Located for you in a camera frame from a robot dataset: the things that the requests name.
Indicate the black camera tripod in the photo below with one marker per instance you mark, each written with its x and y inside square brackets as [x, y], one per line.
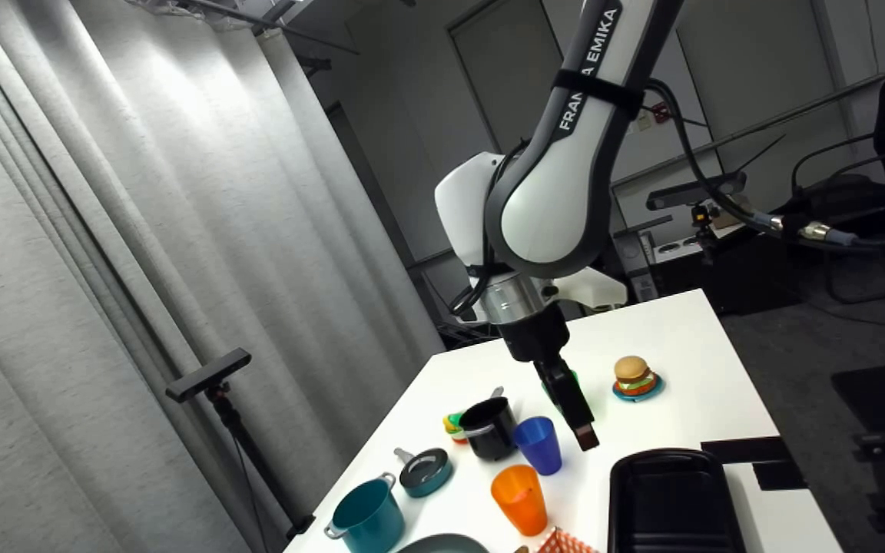
[205, 375]

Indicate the black plastic tray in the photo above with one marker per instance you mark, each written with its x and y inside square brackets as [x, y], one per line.
[673, 509]

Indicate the long black tape strip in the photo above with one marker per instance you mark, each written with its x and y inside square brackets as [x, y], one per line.
[739, 448]

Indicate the toy burger on teal plate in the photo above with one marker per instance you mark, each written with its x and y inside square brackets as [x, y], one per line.
[634, 375]

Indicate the teal toy pot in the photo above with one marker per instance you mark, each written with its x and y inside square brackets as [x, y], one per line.
[366, 516]

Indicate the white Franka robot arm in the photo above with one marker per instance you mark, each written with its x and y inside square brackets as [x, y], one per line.
[552, 204]

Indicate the black toy pot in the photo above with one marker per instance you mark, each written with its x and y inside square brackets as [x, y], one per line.
[488, 430]

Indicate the orange plastic cup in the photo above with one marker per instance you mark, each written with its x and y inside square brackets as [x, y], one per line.
[520, 502]

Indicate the green and yellow toy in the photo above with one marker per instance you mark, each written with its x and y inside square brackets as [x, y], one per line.
[451, 426]

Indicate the small teal toy pan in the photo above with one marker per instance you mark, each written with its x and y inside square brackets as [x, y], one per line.
[427, 474]

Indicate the white curtain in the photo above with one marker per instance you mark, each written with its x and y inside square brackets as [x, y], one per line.
[105, 257]

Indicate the blue plastic cup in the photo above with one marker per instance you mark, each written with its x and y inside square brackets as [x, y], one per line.
[537, 448]

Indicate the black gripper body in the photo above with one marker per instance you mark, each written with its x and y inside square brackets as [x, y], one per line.
[536, 341]

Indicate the grey toy plate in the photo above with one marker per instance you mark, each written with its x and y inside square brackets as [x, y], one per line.
[442, 545]

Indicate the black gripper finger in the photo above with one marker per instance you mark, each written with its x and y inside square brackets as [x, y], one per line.
[572, 416]

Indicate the brown checkered cardboard box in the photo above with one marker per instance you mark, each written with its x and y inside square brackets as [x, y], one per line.
[566, 540]

